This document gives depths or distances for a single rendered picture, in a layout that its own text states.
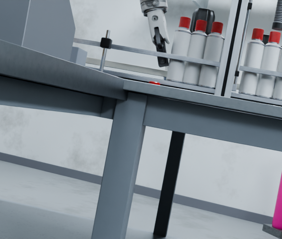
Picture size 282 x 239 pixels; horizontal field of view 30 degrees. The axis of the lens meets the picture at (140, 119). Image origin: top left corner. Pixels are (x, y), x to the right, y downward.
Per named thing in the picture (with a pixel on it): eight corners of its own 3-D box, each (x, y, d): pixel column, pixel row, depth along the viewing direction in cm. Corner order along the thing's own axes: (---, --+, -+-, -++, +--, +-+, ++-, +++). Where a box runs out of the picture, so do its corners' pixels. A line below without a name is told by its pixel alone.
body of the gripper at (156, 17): (164, 3, 159) (170, 39, 159) (168, 10, 169) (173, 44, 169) (140, 7, 160) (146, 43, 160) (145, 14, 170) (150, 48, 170)
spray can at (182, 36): (183, 84, 165) (195, 20, 165) (179, 82, 160) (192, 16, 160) (167, 81, 166) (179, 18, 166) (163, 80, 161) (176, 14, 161)
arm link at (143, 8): (165, -4, 160) (166, 6, 160) (168, 3, 168) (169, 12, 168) (138, 2, 161) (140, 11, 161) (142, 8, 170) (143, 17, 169)
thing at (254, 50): (254, 96, 162) (266, 32, 162) (255, 96, 157) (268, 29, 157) (237, 94, 163) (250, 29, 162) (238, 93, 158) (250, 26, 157)
